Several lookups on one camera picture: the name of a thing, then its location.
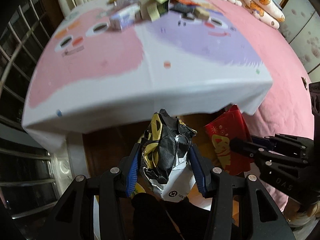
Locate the dark green pistachio box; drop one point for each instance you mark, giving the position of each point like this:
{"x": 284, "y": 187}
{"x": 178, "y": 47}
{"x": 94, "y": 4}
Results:
{"x": 152, "y": 10}

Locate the orange foil packet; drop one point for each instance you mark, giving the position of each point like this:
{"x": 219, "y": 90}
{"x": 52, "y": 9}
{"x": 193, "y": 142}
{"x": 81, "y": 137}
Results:
{"x": 188, "y": 2}

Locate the small black box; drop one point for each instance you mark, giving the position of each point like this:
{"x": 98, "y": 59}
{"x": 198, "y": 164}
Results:
{"x": 182, "y": 8}

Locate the metal window grille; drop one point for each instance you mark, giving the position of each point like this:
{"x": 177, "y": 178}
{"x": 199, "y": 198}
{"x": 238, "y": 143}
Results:
{"x": 27, "y": 183}

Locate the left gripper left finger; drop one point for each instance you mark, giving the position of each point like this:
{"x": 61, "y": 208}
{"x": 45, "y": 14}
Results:
{"x": 129, "y": 171}

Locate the cartoon printed tablecloth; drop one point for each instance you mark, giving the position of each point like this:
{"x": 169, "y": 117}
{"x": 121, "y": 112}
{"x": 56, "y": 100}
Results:
{"x": 91, "y": 77}

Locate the white purple carton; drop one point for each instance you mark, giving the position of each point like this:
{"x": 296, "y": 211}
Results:
{"x": 125, "y": 17}

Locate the small tan box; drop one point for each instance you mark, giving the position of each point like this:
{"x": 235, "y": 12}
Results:
{"x": 201, "y": 13}

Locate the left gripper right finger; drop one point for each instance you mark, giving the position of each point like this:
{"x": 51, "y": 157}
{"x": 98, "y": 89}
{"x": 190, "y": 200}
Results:
{"x": 207, "y": 176}

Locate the clear plastic bag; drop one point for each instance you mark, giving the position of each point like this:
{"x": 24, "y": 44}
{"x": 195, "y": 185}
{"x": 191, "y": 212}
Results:
{"x": 120, "y": 4}

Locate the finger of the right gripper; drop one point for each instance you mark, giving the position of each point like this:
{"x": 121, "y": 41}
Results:
{"x": 260, "y": 140}
{"x": 258, "y": 154}

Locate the black silver wrapper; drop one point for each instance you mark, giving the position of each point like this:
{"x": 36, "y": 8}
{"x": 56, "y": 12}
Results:
{"x": 164, "y": 162}

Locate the pink bed blanket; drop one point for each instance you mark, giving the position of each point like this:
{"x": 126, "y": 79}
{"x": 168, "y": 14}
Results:
{"x": 286, "y": 108}

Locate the rolled bear print quilt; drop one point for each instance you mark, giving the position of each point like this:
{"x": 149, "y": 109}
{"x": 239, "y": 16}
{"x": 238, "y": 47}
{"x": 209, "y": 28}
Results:
{"x": 266, "y": 11}

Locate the person right hand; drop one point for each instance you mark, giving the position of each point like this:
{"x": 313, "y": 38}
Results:
{"x": 298, "y": 215}

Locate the red paper bag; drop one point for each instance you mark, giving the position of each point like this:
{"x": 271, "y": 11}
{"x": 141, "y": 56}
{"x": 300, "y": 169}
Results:
{"x": 221, "y": 131}

